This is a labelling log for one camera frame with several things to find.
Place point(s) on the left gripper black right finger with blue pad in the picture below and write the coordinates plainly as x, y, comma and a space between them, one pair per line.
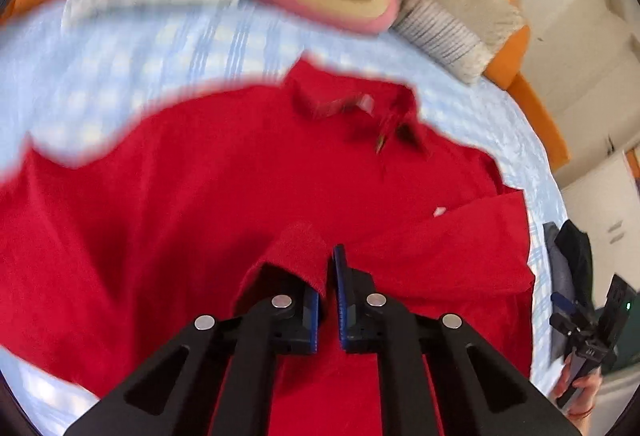
437, 376

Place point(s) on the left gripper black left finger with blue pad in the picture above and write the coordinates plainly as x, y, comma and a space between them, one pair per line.
215, 377

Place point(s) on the red knit polo sweater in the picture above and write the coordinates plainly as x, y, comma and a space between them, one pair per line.
194, 209

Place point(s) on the person's right hand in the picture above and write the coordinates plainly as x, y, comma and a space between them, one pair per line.
586, 388

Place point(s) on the grey folded garment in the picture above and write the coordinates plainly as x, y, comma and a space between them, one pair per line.
561, 280

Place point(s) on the black folded garment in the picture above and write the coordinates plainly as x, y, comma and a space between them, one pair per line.
575, 246

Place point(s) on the white wardrobe cabinet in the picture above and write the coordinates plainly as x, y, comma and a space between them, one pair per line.
604, 204

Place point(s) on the blue plaid bed sheet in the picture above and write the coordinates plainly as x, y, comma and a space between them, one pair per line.
73, 93

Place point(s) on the beige patchwork pillow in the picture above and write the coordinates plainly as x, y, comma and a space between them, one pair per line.
462, 36

